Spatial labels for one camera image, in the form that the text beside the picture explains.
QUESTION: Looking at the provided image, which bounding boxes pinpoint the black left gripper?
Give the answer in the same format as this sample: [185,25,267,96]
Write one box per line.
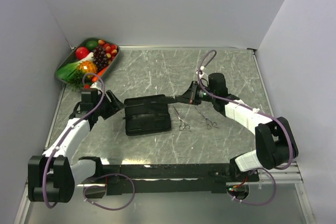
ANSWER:
[94,90,125,120]

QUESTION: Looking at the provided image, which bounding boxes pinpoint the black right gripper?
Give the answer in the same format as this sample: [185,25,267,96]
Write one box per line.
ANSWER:
[177,81,216,105]

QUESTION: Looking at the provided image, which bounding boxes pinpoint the black zipper tool case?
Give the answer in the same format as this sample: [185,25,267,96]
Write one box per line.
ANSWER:
[124,94,172,136]

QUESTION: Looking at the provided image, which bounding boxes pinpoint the black handled razor comb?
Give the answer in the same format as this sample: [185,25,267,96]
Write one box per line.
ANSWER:
[151,95,178,104]

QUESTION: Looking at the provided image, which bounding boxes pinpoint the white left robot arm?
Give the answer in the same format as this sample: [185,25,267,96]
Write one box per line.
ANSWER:
[27,88,125,208]

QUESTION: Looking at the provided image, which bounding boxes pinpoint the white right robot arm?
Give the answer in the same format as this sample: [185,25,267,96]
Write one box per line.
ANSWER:
[173,73,299,181]

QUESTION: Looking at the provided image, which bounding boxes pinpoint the orange carrot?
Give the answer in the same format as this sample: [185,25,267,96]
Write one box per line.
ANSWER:
[91,67,108,83]

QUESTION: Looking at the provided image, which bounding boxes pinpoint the silver scissors left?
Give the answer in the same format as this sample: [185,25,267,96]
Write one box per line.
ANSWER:
[172,106,191,132]

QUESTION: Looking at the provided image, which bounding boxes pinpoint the silver scissors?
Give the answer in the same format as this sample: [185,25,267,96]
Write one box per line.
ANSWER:
[195,107,219,130]
[172,106,191,132]

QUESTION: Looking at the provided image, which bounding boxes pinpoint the silver scissors right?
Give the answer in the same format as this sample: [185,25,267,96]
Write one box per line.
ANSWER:
[195,107,219,130]

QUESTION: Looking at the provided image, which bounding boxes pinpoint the orange pineapple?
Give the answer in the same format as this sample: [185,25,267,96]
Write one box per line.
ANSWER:
[67,61,98,90]

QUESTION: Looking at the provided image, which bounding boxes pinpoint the dark purple grapes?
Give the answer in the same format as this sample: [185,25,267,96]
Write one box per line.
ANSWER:
[92,46,111,71]

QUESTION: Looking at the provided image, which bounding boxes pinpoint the red yellow cherries bunch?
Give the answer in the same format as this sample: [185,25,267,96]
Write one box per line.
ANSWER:
[98,39,119,57]

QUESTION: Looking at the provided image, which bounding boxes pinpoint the green bok choy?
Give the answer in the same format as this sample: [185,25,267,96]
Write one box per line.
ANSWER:
[56,52,93,81]

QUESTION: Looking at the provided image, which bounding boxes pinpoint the red apple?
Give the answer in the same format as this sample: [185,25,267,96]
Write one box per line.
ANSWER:
[75,47,90,60]

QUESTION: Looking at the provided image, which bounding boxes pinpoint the green lime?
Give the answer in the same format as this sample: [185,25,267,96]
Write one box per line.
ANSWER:
[85,40,99,51]

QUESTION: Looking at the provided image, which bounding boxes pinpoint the grey fruit tray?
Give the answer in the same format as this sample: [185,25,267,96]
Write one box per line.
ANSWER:
[55,37,120,90]

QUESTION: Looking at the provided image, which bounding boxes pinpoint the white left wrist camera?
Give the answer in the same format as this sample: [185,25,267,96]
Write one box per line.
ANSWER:
[90,81,102,91]

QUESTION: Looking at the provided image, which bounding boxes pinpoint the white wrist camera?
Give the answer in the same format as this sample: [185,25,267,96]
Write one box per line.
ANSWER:
[196,66,208,80]
[90,81,102,91]

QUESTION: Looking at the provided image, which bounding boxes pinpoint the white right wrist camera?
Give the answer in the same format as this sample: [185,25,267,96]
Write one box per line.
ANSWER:
[196,66,208,80]

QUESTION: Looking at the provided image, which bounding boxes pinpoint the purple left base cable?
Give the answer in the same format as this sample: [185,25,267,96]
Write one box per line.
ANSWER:
[83,174,136,212]

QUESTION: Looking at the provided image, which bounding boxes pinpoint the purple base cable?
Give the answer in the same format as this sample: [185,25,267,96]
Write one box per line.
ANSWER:
[227,168,278,206]
[83,174,136,212]

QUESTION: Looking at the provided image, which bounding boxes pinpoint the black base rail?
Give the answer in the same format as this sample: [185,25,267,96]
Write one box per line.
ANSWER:
[72,162,260,196]

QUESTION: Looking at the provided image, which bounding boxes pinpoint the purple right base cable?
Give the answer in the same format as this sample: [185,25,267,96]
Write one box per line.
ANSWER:
[227,168,278,206]

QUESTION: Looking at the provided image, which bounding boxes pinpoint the aluminium frame rail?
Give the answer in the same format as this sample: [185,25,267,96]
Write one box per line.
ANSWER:
[258,162,303,184]

